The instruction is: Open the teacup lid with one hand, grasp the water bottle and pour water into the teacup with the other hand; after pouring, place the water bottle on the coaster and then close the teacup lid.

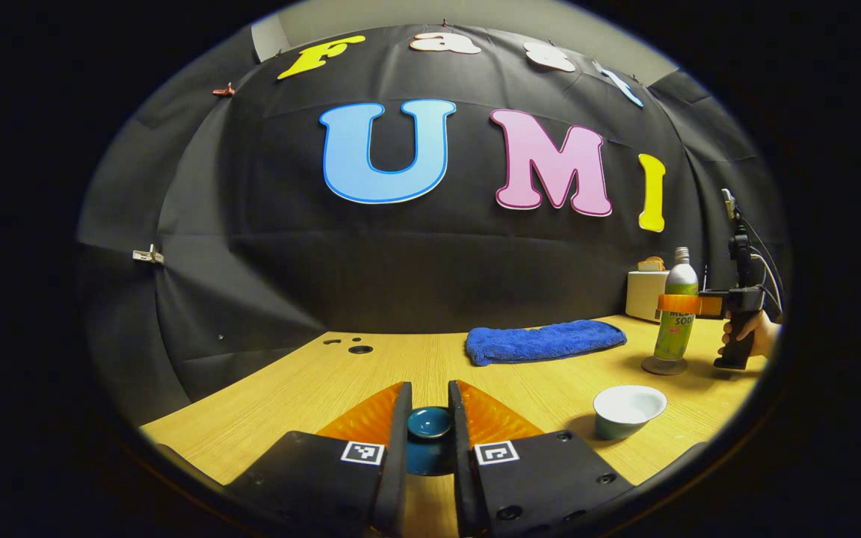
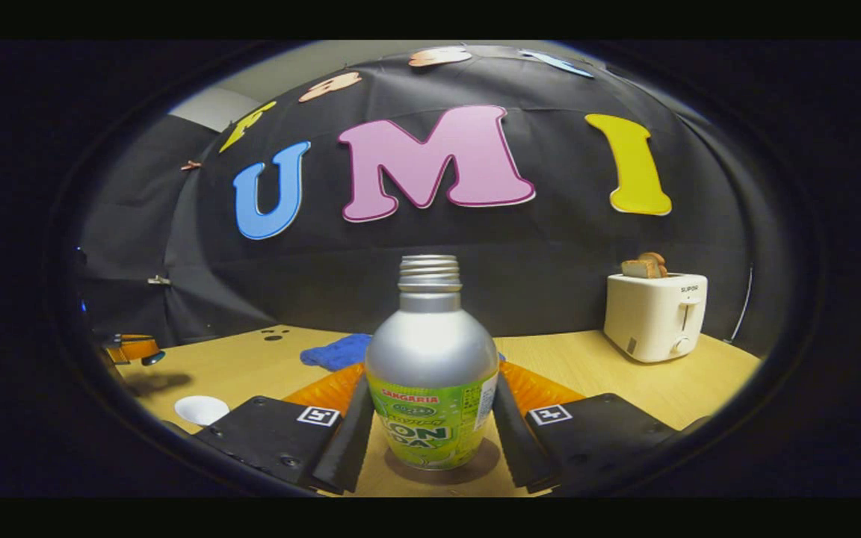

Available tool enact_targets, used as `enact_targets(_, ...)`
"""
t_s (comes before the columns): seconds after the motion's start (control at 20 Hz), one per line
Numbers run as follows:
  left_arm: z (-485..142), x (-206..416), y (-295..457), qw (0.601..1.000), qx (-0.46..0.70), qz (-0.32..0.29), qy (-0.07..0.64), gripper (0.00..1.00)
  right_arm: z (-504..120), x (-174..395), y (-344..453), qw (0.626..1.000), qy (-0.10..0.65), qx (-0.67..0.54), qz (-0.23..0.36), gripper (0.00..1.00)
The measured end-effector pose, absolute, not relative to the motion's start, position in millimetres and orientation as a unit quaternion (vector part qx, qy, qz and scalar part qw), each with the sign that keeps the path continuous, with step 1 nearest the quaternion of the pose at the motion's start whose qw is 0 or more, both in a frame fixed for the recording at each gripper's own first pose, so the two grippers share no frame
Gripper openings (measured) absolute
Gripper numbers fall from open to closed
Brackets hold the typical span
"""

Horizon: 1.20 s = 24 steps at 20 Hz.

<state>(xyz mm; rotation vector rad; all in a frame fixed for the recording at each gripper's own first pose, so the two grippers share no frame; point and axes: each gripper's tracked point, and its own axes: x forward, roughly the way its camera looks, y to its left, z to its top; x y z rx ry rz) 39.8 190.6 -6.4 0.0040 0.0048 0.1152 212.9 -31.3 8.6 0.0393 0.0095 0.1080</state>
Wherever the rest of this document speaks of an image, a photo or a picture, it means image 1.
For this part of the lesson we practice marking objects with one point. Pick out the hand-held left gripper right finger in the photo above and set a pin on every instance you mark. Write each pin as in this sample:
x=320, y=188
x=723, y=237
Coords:
x=460, y=463

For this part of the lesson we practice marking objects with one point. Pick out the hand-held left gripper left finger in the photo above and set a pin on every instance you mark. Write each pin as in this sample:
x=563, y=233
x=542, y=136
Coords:
x=399, y=448

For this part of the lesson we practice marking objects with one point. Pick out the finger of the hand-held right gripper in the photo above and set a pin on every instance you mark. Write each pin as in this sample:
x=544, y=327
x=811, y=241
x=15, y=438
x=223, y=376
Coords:
x=681, y=303

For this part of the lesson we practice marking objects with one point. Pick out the silver green-label water bottle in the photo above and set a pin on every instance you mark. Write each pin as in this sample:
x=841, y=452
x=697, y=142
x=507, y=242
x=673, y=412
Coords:
x=673, y=336

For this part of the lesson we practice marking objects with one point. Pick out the teal teacup lid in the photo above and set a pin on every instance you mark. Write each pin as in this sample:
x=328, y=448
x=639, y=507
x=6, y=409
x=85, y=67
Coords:
x=430, y=426

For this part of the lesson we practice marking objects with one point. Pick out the round brown coaster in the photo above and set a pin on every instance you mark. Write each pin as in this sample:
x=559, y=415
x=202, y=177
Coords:
x=655, y=368

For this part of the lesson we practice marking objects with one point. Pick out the teal white-lined teacup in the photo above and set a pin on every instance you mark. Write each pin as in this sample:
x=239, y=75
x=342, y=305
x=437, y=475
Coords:
x=628, y=403

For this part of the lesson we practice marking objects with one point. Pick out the white toaster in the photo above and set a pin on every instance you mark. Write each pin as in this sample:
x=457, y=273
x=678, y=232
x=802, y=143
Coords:
x=643, y=295

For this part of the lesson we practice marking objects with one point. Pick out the bread slice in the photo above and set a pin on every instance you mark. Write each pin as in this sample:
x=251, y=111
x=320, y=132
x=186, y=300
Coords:
x=651, y=264

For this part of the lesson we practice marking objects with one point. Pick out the black table grommet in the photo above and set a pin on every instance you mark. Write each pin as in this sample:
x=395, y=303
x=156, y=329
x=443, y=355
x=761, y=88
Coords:
x=360, y=349

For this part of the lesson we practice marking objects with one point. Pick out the blue towel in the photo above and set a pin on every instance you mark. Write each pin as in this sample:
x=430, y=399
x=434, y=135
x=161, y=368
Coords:
x=542, y=342

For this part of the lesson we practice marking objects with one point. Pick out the black backdrop cloth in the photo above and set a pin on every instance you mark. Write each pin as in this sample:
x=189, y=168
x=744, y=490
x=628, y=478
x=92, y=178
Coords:
x=400, y=261

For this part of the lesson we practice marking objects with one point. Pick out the white backdrop clip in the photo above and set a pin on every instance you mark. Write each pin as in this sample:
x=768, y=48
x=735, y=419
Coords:
x=148, y=255

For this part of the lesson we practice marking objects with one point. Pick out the red backdrop clip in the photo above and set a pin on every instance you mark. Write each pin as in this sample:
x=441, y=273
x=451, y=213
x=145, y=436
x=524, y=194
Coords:
x=223, y=91

